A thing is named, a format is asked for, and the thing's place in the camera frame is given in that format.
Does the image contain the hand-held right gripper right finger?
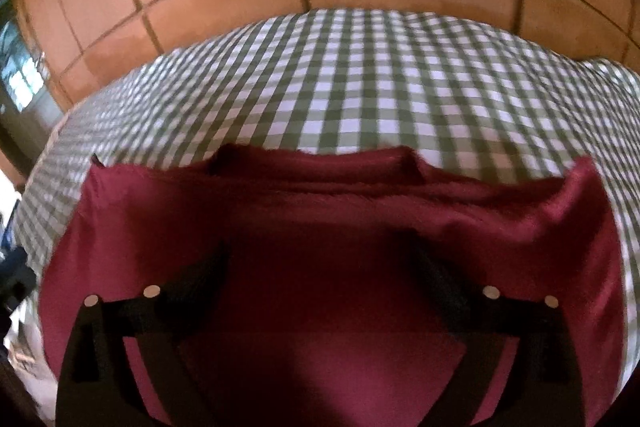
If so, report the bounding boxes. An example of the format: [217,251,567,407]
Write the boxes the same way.
[400,231,587,427]

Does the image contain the maroon embroidered sweater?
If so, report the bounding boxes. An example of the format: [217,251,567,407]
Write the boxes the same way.
[40,144,629,427]

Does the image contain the window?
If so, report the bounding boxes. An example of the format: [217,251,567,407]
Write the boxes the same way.
[0,0,50,114]

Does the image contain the green white checked bedsheet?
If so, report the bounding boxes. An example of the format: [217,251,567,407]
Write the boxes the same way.
[10,8,640,388]

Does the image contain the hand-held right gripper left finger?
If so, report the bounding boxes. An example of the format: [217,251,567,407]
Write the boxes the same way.
[55,239,236,427]

